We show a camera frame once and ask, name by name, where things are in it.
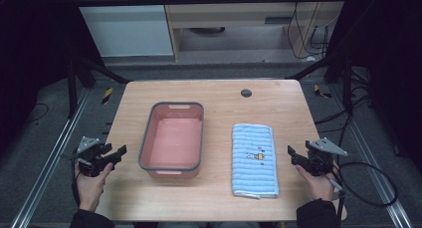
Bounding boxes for black floor cable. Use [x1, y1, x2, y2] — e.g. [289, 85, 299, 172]
[25, 102, 51, 124]

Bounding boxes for person's right hand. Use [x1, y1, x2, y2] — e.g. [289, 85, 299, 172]
[295, 160, 340, 202]

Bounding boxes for aluminium floor rail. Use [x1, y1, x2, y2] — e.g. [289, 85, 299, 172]
[10, 88, 92, 228]
[327, 84, 414, 228]

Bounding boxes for white cabinet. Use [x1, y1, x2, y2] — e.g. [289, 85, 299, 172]
[70, 0, 175, 59]

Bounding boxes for grey cable plug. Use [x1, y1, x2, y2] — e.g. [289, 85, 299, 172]
[327, 176, 347, 202]

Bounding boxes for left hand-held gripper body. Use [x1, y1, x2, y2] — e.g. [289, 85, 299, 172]
[75, 135, 114, 178]

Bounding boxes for blue striped towel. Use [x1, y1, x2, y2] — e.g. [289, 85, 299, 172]
[230, 122, 281, 200]

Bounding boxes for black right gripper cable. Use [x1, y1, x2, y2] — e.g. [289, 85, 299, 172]
[331, 161, 399, 209]

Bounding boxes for yellow black tape strip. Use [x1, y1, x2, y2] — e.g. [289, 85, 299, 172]
[101, 87, 114, 106]
[313, 84, 333, 100]

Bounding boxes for black crossbar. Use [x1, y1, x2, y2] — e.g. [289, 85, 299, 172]
[71, 0, 348, 9]

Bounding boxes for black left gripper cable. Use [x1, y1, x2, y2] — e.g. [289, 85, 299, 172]
[70, 156, 83, 208]

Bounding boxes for light wooden desk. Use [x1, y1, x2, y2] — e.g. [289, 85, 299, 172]
[160, 0, 350, 61]

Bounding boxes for black metal stand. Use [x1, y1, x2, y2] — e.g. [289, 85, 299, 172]
[65, 54, 133, 120]
[284, 54, 356, 114]

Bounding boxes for person's left hand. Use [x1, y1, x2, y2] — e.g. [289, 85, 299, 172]
[75, 161, 114, 213]

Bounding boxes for pink basin with grey rim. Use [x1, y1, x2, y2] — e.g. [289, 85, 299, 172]
[137, 101, 205, 179]

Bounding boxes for black hanging cables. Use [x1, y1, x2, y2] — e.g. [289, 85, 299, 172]
[286, 0, 332, 61]

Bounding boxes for black curtain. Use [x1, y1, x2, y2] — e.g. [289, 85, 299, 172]
[0, 0, 78, 156]
[344, 0, 422, 174]

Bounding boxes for black floor cables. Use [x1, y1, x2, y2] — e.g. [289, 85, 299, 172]
[313, 67, 378, 146]

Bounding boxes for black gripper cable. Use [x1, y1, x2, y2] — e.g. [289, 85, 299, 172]
[331, 161, 399, 209]
[70, 156, 83, 208]

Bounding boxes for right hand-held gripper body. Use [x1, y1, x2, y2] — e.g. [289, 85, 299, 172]
[305, 136, 348, 177]

